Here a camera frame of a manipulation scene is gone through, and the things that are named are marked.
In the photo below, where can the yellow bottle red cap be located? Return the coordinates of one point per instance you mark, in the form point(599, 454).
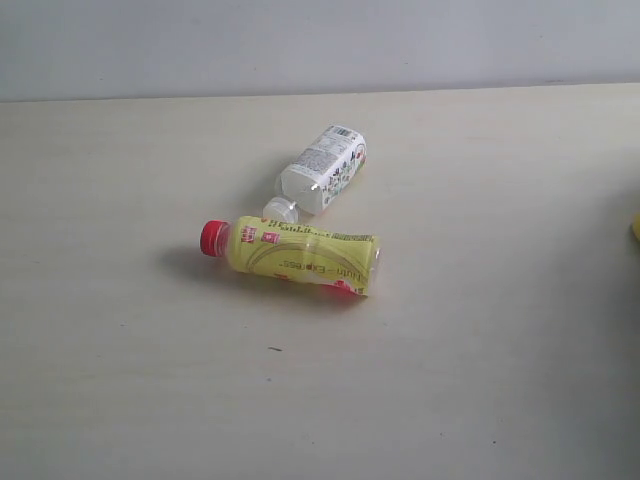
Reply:
point(294, 252)

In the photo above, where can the white floral label bottle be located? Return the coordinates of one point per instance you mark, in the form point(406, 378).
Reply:
point(308, 185)

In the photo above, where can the yellow object at edge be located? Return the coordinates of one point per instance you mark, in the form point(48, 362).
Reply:
point(635, 226)

